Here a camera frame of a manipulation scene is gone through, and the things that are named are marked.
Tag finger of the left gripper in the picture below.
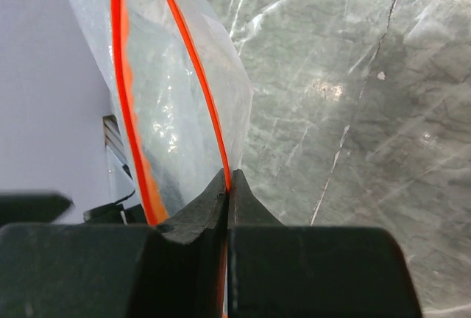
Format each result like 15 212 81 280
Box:
1 191 74 225

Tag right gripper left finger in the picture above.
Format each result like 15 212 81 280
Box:
1 172 227 317

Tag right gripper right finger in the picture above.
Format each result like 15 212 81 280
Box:
227 170 422 317

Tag clear zip bag orange zipper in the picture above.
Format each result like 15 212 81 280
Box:
57 0 255 227

